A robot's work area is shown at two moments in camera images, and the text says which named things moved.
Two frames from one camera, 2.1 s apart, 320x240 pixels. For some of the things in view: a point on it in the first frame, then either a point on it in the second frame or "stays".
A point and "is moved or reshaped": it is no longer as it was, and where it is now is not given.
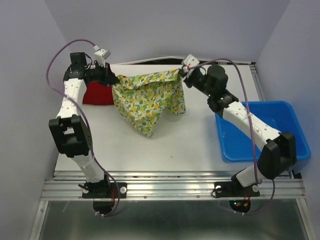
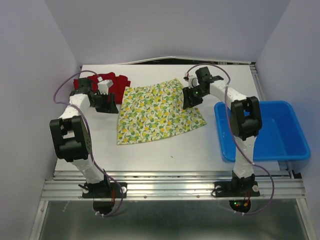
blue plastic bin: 237,145 stays
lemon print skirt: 142,99 is moved or reshaped
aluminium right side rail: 252,66 stays
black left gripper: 108,77 to 110,107
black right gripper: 188,79 to 189,103
